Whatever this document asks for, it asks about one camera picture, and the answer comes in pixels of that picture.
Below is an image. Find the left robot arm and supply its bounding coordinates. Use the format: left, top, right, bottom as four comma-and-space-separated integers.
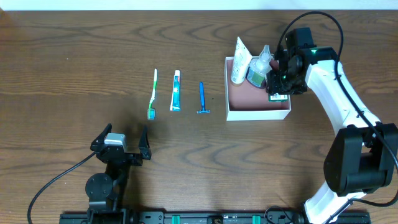
84, 124, 152, 224

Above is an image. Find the green toothpaste tube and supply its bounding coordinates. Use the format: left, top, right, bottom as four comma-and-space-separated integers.
170, 70, 181, 111

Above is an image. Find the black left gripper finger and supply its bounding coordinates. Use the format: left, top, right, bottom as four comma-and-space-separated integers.
139, 126, 152, 160
91, 123, 112, 149

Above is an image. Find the green white toothbrush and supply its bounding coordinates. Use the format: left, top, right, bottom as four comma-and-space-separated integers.
147, 68, 158, 120

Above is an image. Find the blue disposable razor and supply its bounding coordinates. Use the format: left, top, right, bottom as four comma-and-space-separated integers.
197, 82, 210, 114

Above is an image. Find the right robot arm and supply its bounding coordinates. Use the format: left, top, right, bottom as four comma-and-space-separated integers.
266, 27, 397, 223

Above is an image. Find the small white green packet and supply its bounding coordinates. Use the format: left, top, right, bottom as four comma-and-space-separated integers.
269, 93, 289, 102

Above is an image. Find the white lotion tube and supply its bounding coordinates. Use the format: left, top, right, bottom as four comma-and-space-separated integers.
231, 37, 252, 85

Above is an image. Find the clear pump bottle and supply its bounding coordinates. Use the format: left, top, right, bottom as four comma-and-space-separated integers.
246, 45, 273, 89

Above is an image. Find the white box with red bottom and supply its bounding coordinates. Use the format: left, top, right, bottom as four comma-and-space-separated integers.
224, 57, 292, 121

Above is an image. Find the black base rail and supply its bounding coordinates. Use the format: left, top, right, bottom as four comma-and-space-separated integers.
58, 210, 373, 224

